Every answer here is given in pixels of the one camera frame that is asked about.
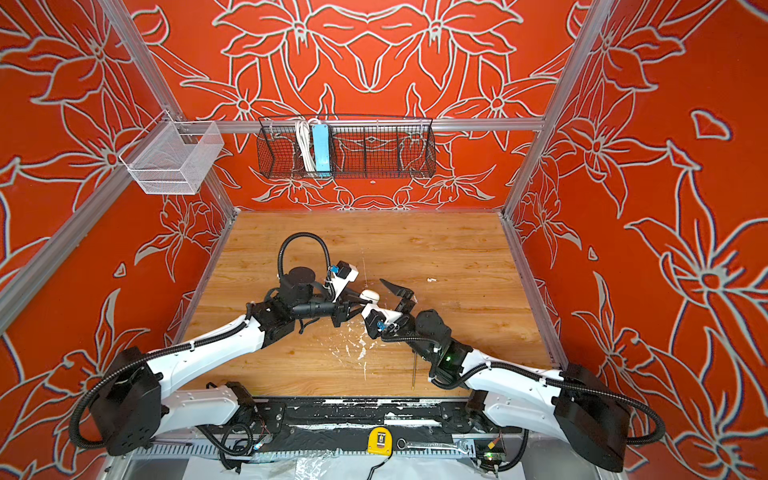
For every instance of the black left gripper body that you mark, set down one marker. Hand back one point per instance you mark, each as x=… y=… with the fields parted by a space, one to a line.
x=321 y=305

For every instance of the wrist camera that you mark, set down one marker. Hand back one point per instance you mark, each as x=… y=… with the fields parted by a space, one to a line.
x=340 y=275
x=377 y=320

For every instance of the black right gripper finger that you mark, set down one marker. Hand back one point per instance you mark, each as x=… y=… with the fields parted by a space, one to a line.
x=406 y=305
x=397 y=290

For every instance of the light blue box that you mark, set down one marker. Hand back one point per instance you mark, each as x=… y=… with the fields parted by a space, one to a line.
x=321 y=142

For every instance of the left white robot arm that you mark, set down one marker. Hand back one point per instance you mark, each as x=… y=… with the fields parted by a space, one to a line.
x=144 y=395

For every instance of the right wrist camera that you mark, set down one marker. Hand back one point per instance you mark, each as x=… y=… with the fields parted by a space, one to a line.
x=377 y=320

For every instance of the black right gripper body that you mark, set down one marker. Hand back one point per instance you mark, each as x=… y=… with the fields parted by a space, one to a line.
x=409 y=332

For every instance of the white earbud charging case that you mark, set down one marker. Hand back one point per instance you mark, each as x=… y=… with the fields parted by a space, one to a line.
x=370 y=296

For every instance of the black handled screwdriver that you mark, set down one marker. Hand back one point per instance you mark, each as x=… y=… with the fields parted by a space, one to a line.
x=415 y=360

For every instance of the clear plastic wall bin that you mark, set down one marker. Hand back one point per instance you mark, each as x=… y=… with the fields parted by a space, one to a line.
x=174 y=158

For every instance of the yellow tape measure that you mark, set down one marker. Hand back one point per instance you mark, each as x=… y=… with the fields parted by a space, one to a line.
x=380 y=442

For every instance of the silver wrench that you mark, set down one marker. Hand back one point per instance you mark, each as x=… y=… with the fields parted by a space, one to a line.
x=402 y=444

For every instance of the black wire wall basket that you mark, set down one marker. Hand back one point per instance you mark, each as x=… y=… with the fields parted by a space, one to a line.
x=361 y=147

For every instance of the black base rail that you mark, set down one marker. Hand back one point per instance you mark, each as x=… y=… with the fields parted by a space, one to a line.
x=299 y=425

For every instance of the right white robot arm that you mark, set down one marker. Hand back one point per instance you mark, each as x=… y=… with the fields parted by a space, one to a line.
x=571 y=405

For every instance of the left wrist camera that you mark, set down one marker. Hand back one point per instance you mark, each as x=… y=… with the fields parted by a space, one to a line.
x=340 y=275

